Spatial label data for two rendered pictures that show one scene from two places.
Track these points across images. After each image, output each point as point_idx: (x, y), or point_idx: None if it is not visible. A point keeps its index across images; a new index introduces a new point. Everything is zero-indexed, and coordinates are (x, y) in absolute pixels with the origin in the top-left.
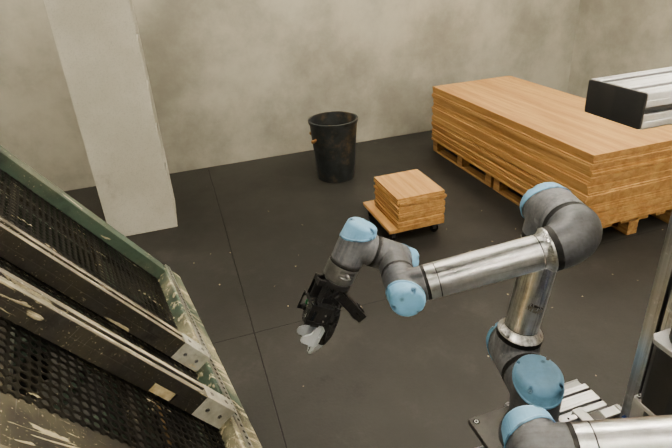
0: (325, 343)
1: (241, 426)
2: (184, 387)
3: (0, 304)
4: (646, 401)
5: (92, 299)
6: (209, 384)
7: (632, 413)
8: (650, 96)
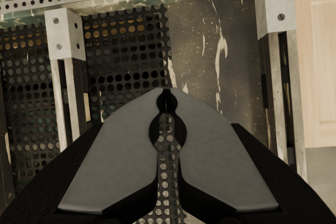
0: (248, 133)
1: None
2: (77, 92)
3: None
4: None
5: (5, 190)
6: (15, 21)
7: None
8: None
